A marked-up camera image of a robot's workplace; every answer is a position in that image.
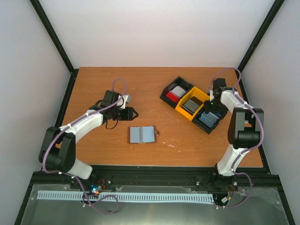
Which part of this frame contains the left black frame post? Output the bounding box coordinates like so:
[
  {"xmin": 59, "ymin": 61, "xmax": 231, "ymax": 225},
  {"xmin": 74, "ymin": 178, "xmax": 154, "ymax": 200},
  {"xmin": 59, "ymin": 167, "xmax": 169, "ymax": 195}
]
[{"xmin": 30, "ymin": 0, "xmax": 75, "ymax": 73}]

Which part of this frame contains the white card stack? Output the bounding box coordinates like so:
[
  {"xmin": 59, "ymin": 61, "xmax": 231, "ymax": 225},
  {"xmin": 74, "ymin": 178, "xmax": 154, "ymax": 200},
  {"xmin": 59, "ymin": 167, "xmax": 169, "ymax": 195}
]
[{"xmin": 171, "ymin": 86, "xmax": 186, "ymax": 97}]

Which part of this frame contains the right base connector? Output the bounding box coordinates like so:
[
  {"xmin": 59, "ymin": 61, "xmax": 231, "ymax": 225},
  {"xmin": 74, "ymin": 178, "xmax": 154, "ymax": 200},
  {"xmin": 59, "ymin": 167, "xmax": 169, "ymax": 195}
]
[{"xmin": 220, "ymin": 196, "xmax": 231, "ymax": 205}]

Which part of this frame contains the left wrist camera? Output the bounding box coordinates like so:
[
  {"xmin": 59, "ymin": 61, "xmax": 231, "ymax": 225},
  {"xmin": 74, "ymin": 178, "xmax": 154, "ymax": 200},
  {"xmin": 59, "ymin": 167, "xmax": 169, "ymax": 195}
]
[{"xmin": 116, "ymin": 94, "xmax": 131, "ymax": 109}]

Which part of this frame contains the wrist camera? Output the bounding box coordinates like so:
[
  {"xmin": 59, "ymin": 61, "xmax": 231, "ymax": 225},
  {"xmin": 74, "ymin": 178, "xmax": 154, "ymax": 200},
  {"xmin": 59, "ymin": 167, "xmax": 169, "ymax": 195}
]
[
  {"xmin": 116, "ymin": 94, "xmax": 131, "ymax": 109},
  {"xmin": 208, "ymin": 90, "xmax": 214, "ymax": 101}
]

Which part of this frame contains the blue card stack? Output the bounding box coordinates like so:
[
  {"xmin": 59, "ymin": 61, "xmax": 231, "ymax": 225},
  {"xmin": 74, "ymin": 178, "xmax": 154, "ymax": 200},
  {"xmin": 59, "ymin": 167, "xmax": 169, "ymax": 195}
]
[{"xmin": 198, "ymin": 112, "xmax": 220, "ymax": 129}]

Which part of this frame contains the small circuit board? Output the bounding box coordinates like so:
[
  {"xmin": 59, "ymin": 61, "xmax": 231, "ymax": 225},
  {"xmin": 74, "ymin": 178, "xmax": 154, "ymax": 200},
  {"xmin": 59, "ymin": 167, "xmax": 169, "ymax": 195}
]
[{"xmin": 91, "ymin": 178, "xmax": 105, "ymax": 194}]

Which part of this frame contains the dark grey card stack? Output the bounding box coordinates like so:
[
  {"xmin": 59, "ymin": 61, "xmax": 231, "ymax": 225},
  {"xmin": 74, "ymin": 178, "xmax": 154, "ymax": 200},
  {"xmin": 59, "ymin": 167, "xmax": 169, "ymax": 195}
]
[{"xmin": 182, "ymin": 97, "xmax": 203, "ymax": 115}]

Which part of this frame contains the black bin right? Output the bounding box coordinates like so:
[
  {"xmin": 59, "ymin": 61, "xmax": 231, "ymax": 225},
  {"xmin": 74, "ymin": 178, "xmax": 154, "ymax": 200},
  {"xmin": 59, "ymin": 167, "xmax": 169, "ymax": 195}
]
[{"xmin": 192, "ymin": 109, "xmax": 227, "ymax": 134}]

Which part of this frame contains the red card stack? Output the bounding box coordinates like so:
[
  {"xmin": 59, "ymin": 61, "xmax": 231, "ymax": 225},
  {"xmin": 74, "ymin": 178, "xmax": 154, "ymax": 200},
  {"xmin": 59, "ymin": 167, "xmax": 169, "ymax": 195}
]
[{"xmin": 166, "ymin": 91, "xmax": 179, "ymax": 103}]

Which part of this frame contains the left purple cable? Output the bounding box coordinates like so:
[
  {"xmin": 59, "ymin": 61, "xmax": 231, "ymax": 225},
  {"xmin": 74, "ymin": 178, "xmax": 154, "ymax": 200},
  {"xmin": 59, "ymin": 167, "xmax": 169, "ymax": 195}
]
[{"xmin": 41, "ymin": 78, "xmax": 128, "ymax": 214}]

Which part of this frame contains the black bin left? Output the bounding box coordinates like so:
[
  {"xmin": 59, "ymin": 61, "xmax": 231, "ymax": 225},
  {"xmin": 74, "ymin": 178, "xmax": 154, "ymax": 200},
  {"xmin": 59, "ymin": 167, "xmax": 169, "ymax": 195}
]
[{"xmin": 160, "ymin": 76, "xmax": 194, "ymax": 109}]

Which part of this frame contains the yellow bin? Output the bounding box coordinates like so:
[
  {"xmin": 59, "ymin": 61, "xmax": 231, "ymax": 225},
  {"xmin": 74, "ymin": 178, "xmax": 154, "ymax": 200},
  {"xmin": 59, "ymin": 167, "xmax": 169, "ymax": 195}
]
[{"xmin": 175, "ymin": 87, "xmax": 209, "ymax": 121}]

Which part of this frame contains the black bin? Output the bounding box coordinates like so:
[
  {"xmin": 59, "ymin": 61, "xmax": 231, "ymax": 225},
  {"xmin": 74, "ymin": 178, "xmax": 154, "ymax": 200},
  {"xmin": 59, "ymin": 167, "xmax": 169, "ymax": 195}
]
[
  {"xmin": 160, "ymin": 76, "xmax": 194, "ymax": 109},
  {"xmin": 192, "ymin": 109, "xmax": 227, "ymax": 134}
]

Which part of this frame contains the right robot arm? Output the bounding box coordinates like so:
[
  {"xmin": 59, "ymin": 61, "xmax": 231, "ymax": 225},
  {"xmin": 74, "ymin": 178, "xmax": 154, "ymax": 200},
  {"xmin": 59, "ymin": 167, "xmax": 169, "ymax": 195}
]
[{"xmin": 204, "ymin": 78, "xmax": 264, "ymax": 190}]

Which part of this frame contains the right black frame post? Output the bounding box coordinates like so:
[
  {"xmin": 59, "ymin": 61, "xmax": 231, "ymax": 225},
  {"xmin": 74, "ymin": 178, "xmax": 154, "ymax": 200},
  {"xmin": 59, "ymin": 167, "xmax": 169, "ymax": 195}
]
[{"xmin": 238, "ymin": 0, "xmax": 285, "ymax": 72}]

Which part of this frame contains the light blue cable duct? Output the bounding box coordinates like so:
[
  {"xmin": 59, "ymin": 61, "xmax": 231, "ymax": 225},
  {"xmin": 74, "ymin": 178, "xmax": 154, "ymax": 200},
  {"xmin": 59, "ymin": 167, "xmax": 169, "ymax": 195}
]
[{"xmin": 36, "ymin": 190, "xmax": 214, "ymax": 204}]

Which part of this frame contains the brown leather card holder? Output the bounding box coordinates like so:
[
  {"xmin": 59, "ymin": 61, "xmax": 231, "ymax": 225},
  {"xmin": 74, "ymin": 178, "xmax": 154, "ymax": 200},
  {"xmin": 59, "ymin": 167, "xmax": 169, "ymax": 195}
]
[{"xmin": 127, "ymin": 126, "xmax": 160, "ymax": 144}]

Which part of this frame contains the black frame post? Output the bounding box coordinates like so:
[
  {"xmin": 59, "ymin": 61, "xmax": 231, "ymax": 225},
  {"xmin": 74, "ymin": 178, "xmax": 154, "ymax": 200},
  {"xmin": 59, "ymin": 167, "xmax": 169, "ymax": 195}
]
[
  {"xmin": 238, "ymin": 0, "xmax": 285, "ymax": 72},
  {"xmin": 30, "ymin": 0, "xmax": 75, "ymax": 73}
]

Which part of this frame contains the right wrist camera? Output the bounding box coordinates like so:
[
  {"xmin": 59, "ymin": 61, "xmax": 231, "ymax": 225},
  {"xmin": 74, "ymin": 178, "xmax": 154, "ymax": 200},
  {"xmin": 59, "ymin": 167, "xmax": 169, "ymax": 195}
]
[{"xmin": 208, "ymin": 90, "xmax": 214, "ymax": 101}]

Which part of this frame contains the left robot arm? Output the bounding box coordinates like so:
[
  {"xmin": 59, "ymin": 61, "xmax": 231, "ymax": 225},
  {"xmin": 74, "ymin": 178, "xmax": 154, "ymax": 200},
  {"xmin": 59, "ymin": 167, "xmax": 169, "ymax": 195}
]
[{"xmin": 38, "ymin": 90, "xmax": 138, "ymax": 189}]

